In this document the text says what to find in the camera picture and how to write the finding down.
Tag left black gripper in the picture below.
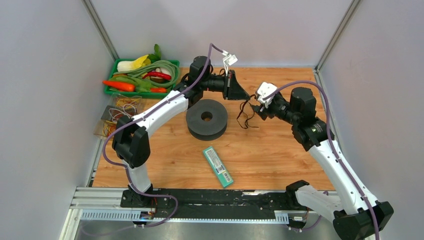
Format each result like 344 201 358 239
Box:
200 69 250 101

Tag black cable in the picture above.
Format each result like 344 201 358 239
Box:
235 94 260 130

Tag dark grey cable spool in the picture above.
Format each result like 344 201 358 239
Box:
185 99 228 141

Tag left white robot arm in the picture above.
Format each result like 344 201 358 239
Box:
112 53 250 208

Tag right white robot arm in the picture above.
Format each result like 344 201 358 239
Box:
252 82 394 240

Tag green toy long beans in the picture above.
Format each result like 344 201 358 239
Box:
110 58 181 89

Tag teal rectangular box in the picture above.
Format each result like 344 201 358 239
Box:
202 146 234 188

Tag red toy chili pepper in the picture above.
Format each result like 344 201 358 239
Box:
142 71 172 81

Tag orange toy sausage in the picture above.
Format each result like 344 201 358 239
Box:
150 87 168 93

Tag green toy leaf vegetable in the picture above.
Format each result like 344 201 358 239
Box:
109 76 154 93

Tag orange toy carrot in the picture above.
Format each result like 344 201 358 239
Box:
102 80 136 92

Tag toy napa cabbage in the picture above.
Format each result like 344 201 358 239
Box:
116 55 152 72

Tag green plastic tray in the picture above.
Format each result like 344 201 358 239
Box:
104 59 173 99

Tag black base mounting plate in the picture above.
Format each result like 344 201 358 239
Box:
120 188 306 220

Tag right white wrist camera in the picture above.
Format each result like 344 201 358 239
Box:
256 82 278 108

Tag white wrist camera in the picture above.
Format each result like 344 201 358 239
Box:
222 50 238 76
256 82 278 108

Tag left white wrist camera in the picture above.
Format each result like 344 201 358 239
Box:
222 50 238 76

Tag clear box of wires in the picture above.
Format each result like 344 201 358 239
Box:
111 93 145 113

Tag aluminium frame rail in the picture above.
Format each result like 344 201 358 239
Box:
58 186 382 240

